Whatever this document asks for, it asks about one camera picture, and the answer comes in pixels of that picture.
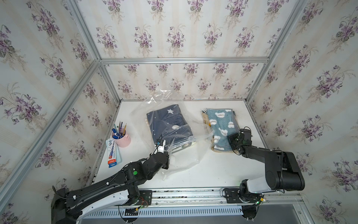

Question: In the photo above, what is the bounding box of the beige floral fleece blanket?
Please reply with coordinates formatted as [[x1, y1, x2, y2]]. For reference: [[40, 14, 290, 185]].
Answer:
[[201, 110, 238, 153]]

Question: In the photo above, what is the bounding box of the clear plastic vacuum bag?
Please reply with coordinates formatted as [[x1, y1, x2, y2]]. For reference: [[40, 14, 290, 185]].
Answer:
[[130, 90, 214, 180]]

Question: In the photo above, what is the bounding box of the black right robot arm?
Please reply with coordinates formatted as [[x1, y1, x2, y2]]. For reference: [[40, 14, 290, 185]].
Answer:
[[227, 129, 305, 196]]

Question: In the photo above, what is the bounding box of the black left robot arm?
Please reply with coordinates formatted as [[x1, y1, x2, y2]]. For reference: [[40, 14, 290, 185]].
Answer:
[[51, 152, 170, 224]]

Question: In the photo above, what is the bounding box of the navy star pattern blanket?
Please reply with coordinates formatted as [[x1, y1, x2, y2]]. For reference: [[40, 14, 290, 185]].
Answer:
[[146, 104, 194, 153]]

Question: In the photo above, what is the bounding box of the pink pen cup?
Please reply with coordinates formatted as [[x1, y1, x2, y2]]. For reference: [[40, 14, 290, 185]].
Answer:
[[112, 132, 131, 148]]

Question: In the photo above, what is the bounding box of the blue pen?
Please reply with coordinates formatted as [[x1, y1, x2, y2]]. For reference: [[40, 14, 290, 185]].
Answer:
[[112, 128, 121, 139]]

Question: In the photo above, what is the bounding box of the white toothpaste box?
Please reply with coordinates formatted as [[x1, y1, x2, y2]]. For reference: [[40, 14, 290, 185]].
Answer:
[[106, 139, 122, 168]]

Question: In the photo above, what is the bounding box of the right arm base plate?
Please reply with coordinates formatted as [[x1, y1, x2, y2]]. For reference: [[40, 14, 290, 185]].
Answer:
[[222, 188, 263, 204]]

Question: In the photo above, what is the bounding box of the aluminium mounting rail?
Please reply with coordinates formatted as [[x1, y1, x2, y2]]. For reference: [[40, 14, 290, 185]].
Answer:
[[71, 185, 304, 209]]

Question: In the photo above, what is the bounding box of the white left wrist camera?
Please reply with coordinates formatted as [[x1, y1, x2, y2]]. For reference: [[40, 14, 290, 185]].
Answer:
[[156, 139, 166, 153]]

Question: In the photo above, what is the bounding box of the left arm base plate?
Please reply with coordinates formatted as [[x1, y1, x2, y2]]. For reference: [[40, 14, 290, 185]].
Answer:
[[113, 189, 153, 207]]

